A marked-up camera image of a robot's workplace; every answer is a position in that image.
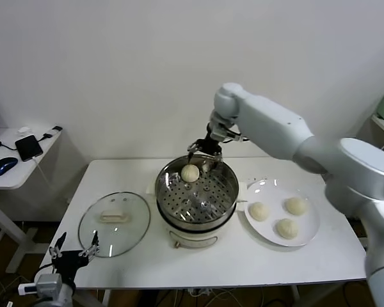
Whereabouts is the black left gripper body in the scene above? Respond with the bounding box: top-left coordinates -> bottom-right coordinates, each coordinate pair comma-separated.
51,249 -> 91,281

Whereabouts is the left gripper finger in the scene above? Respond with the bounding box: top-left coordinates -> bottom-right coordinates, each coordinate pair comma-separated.
79,230 -> 102,258
49,232 -> 67,258

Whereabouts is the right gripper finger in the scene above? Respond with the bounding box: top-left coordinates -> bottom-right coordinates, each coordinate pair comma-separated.
187,142 -> 200,162
203,152 -> 224,172

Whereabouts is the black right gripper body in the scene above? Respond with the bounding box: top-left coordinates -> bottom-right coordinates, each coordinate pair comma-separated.
194,123 -> 227,158

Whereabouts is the white steamed baozi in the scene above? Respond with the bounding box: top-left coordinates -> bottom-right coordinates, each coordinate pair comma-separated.
249,201 -> 271,222
284,197 -> 309,216
180,164 -> 200,182
276,218 -> 300,240

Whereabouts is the glass lid with cream handle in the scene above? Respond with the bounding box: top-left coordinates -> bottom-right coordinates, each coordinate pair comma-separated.
77,191 -> 151,258

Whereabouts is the stainless steel steamer basket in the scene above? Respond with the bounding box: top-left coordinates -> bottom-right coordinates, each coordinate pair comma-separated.
154,155 -> 241,230

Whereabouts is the white round plate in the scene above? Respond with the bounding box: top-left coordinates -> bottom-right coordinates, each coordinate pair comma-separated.
243,178 -> 321,247

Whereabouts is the white side desk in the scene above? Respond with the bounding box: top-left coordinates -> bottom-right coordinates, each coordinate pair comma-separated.
0,127 -> 63,274

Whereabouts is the blue computer mouse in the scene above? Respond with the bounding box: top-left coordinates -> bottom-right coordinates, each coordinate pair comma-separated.
0,157 -> 19,177

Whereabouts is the black smartphone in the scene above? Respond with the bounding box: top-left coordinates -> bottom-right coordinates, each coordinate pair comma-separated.
15,134 -> 44,162

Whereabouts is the black usb adapter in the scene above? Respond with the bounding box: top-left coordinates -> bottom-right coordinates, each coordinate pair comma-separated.
42,126 -> 63,141

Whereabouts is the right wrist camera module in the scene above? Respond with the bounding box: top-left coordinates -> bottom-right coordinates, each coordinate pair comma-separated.
222,126 -> 250,142

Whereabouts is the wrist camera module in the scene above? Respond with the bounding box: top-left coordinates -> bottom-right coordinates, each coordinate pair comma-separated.
222,126 -> 250,142
18,273 -> 64,295

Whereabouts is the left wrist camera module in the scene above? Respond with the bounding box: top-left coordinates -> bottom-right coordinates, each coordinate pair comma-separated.
18,273 -> 64,295

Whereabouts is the white phone charging cable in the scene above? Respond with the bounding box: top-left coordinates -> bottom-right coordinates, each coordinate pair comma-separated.
31,156 -> 71,205

